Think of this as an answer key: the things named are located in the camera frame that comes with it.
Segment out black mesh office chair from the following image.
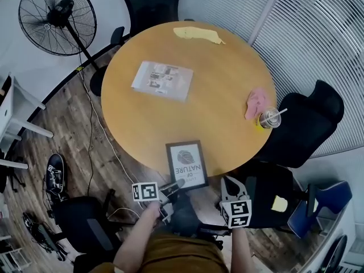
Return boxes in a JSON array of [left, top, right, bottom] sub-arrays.
[[110, 0, 196, 46]]

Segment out white appliance with round door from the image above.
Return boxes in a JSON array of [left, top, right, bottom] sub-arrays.
[[295, 209, 364, 273]]

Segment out black patterned shoe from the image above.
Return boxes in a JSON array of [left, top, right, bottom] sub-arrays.
[[45, 152, 67, 195]]

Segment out white cable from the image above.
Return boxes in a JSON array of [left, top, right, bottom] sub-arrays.
[[76, 65, 143, 188]]

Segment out white window blinds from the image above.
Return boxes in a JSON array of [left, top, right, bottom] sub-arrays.
[[247, 0, 364, 159]]

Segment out white wire rack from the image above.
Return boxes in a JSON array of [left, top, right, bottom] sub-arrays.
[[0, 235, 33, 273]]

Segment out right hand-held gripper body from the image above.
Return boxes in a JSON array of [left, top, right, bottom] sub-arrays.
[[219, 191, 253, 229]]

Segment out blue chair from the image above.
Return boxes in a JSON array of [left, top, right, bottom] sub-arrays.
[[287, 180, 353, 239]]

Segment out black cable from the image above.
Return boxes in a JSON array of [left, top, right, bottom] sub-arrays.
[[78, 52, 96, 196]]

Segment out person's right forearm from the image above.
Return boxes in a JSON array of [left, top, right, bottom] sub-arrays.
[[229, 225, 257, 273]]

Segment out white drinking straw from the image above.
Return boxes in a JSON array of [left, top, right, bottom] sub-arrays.
[[266, 107, 288, 119]]

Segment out yellow sticky note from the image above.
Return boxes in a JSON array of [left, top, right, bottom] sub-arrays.
[[271, 195, 288, 213]]

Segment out pink cloth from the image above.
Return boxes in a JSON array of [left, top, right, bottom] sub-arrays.
[[244, 87, 270, 121]]

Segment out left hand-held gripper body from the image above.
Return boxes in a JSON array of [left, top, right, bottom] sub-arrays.
[[131, 181, 175, 222]]

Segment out clear plastic lidded cup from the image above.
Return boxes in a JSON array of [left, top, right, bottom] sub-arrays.
[[258, 107, 282, 130]]

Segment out person's left forearm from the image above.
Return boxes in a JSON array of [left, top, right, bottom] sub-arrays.
[[113, 201, 162, 271]]

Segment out black standing fan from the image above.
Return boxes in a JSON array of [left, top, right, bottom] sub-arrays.
[[18, 0, 109, 97]]

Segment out black device with cables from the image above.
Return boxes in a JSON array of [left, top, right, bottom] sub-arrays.
[[22, 211, 67, 262]]

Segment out black picture frame leaf print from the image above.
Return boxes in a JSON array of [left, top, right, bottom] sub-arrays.
[[165, 140, 209, 192]]

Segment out yellow cloth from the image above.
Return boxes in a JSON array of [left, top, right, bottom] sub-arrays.
[[173, 26, 226, 46]]

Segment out person's brown clothing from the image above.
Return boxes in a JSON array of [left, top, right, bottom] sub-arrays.
[[90, 231, 231, 273]]

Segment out white shelf unit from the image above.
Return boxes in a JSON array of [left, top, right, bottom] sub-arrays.
[[0, 74, 55, 171]]

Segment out grey printed magazine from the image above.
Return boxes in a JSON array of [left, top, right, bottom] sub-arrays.
[[130, 60, 195, 102]]

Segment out black chair with flat seat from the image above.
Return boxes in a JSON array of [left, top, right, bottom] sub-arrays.
[[243, 162, 311, 230]]

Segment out black office chair grey armrest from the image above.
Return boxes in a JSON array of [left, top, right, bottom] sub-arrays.
[[52, 196, 123, 270]]

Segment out black padded office chair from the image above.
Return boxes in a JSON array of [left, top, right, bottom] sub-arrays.
[[255, 79, 345, 169]]

